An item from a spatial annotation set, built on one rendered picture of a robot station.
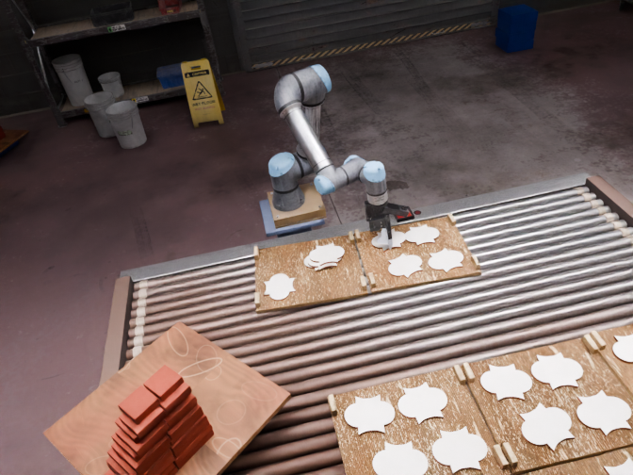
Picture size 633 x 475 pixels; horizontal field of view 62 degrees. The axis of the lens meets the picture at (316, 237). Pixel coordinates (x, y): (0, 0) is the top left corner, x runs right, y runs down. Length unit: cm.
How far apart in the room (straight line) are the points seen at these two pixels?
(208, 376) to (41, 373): 194
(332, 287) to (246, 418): 64
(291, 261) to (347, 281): 26
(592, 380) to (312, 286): 96
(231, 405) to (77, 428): 44
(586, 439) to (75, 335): 285
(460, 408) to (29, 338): 278
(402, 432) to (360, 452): 13
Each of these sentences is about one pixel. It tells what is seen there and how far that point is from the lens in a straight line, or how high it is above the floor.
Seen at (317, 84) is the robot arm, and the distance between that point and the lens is 210.
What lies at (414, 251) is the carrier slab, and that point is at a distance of 210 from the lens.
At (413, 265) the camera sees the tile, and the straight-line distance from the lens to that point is 203.
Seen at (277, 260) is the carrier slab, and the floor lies 94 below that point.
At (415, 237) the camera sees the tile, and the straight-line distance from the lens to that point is 216.
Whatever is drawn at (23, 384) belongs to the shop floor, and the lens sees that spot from 351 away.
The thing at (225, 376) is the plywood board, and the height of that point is 104.
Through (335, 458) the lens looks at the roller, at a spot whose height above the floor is 91.
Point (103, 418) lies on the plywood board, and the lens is 171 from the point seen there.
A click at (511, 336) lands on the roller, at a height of 92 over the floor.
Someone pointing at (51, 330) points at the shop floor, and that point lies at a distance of 372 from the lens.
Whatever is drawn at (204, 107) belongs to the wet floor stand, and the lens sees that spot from 542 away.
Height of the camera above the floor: 231
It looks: 39 degrees down
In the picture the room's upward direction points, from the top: 8 degrees counter-clockwise
